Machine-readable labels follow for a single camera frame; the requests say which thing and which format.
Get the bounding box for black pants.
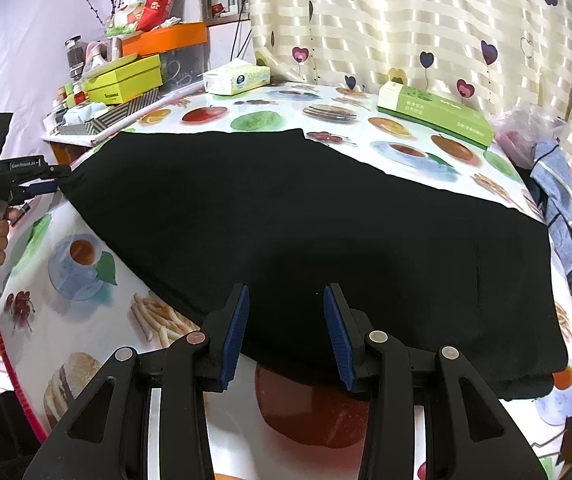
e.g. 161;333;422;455
61;130;568;400

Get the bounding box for striped side table mat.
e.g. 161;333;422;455
54;86;177;137

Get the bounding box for dark pump bottle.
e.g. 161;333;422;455
65;35;86;81

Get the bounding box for yellow green shoe box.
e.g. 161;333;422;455
84;54;163;105

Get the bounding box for blue patterned garment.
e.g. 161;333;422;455
530;140;572;282

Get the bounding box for orange box lid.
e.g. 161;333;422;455
121;22;208;56

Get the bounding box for white green tissue pack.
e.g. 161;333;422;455
203;58;271;96

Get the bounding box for long green white box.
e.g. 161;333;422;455
377;81;494;148

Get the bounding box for clear plastic bag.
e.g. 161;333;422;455
490;103;569;169

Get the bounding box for heart pattern curtain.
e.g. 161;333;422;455
247;0;572;168

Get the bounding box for black hanging cable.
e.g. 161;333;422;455
229;0;253;64

